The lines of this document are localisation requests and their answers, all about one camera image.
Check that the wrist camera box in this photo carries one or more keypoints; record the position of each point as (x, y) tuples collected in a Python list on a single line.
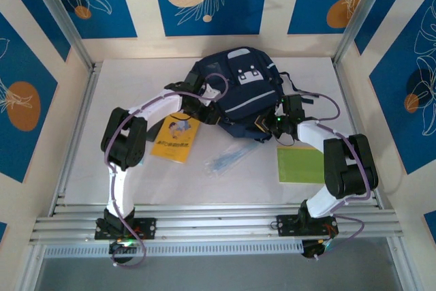
[(209, 92), (279, 111)]

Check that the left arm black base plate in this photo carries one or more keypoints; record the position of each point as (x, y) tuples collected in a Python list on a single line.
[(148, 228)]

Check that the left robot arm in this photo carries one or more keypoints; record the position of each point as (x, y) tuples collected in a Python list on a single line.
[(119, 188)]

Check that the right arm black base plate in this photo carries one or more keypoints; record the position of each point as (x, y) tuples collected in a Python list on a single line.
[(286, 224)]

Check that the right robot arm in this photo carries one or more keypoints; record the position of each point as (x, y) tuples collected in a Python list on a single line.
[(347, 168)]

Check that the navy blue student backpack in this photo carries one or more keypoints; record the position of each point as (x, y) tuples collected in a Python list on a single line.
[(245, 100)]

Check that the aluminium side rail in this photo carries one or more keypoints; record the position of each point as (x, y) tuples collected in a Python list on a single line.
[(84, 100), (341, 83)]

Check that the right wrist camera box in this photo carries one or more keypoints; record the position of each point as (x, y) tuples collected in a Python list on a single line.
[(279, 111)]

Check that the clear bag of blue pens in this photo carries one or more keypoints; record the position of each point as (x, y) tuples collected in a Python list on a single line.
[(228, 159)]

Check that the yellow picture book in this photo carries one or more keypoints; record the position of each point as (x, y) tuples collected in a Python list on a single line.
[(173, 141)]

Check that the aluminium frame post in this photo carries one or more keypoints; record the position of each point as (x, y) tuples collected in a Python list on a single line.
[(403, 270), (63, 18), (30, 270), (362, 11)]

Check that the green notebook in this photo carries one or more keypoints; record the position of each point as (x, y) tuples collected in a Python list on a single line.
[(299, 165)]

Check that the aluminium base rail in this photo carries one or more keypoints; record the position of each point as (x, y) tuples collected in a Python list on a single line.
[(218, 223)]

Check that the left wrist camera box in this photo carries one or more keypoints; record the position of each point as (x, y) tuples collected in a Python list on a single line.
[(209, 92)]

